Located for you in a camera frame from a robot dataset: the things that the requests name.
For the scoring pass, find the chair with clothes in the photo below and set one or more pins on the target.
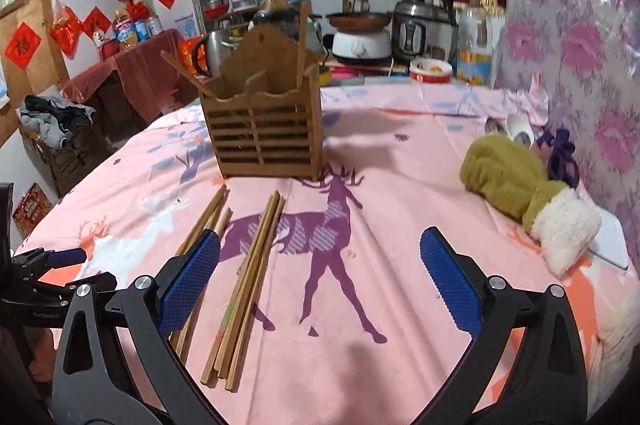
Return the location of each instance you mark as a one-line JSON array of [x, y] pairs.
[[68, 138]]

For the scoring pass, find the silver pressure cooker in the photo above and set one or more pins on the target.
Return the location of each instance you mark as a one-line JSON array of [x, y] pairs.
[[424, 28]]

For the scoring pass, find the red covered side table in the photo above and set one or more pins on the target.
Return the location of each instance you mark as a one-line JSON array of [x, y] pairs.
[[133, 88]]

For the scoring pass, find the steel electric kettle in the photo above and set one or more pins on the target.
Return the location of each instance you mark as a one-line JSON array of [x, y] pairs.
[[210, 51]]

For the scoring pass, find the brown frying pan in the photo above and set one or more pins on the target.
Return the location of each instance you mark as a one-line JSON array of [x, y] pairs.
[[356, 22]]

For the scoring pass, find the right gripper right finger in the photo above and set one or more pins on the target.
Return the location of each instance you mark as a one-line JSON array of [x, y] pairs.
[[547, 381]]

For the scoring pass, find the metal spoon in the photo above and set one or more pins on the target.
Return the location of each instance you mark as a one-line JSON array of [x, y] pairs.
[[495, 126]]

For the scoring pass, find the white electric hotplate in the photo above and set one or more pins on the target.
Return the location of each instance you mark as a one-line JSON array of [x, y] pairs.
[[362, 47]]

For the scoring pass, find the green plush mitten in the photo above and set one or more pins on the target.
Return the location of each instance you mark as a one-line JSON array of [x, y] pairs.
[[514, 181]]

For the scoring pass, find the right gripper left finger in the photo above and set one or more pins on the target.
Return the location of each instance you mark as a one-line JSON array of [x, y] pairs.
[[92, 382]]

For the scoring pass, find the dark soy sauce bottle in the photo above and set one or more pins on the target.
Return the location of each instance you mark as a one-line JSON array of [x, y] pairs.
[[281, 14]]

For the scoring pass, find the wooden utensil holder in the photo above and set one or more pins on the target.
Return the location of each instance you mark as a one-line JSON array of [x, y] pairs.
[[259, 122]]

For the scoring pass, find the purple ribbon bow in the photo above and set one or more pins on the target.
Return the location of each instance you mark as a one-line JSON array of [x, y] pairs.
[[558, 152]]

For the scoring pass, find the pink deer tablecloth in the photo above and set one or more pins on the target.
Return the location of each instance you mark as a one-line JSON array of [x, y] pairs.
[[350, 328]]

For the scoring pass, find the clear oil bottle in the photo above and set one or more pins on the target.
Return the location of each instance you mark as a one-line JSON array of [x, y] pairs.
[[475, 50]]

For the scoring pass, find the red white bowl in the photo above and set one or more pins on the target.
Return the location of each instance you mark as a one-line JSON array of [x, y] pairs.
[[428, 70]]

